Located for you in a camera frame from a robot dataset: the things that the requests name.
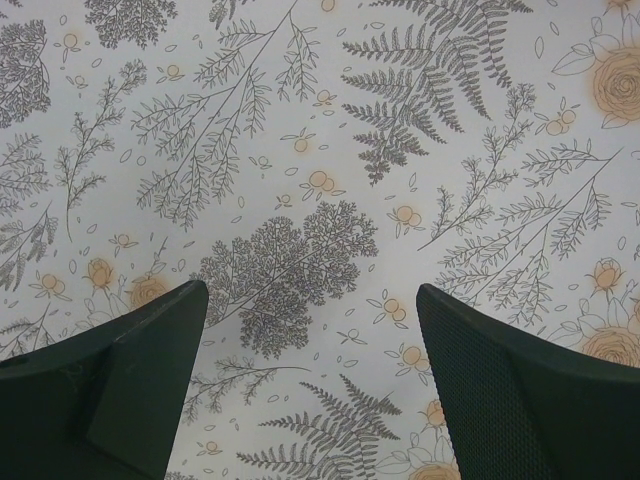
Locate floral table mat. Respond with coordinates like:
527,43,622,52
1,1,639,479

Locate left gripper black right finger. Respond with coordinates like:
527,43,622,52
416,284,639,479

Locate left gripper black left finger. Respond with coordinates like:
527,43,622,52
1,280,208,480

